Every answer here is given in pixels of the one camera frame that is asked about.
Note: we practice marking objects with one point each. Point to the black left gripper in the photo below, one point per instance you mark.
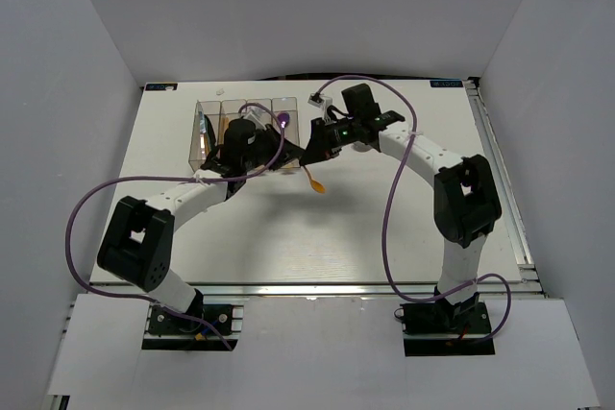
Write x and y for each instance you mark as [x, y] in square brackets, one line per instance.
[288, 153]

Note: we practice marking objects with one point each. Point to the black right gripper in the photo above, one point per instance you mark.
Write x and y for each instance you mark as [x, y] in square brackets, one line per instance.
[320, 147]

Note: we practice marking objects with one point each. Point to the orange plastic spoon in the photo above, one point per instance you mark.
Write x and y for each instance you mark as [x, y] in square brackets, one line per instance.
[315, 185]

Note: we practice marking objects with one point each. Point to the gold spoon ornate handle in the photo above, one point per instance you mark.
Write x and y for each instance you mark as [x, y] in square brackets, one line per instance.
[284, 119]

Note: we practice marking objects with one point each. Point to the orange chopstick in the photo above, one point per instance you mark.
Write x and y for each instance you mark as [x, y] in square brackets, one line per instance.
[224, 124]

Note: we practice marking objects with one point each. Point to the black knife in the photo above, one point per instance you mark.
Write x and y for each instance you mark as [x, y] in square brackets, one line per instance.
[209, 135]

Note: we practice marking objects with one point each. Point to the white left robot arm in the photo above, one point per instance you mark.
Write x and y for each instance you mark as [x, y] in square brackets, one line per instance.
[137, 244]

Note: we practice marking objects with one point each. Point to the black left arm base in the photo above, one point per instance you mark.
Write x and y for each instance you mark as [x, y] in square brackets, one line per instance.
[166, 331]

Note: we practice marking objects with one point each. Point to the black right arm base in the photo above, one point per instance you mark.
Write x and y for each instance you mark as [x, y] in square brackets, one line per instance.
[435, 329]

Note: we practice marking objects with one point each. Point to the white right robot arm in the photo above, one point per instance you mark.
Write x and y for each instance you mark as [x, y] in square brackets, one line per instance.
[466, 204]

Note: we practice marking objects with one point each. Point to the clear four-slot utensil organizer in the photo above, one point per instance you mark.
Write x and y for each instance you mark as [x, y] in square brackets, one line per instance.
[231, 108]

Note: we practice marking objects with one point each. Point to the black XDOF label right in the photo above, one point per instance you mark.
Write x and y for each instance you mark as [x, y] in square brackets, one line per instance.
[442, 83]

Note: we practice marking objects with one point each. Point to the black xdof label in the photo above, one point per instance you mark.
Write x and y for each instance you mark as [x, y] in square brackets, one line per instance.
[442, 83]
[161, 87]

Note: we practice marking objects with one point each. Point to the black XDOF label left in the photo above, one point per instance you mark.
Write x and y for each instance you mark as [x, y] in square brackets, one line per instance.
[161, 87]

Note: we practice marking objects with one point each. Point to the white front panel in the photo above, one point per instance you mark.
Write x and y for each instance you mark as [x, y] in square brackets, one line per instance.
[335, 353]

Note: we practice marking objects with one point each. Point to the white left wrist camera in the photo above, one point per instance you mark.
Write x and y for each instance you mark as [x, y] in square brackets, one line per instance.
[260, 117]

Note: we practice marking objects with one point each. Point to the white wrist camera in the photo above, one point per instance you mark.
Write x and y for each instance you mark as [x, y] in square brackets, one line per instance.
[320, 101]
[260, 117]

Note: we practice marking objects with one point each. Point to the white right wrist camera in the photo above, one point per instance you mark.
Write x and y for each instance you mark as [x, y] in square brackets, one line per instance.
[320, 101]

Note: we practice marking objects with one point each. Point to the aluminium frame rail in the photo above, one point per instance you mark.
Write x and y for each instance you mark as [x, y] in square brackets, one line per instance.
[530, 283]

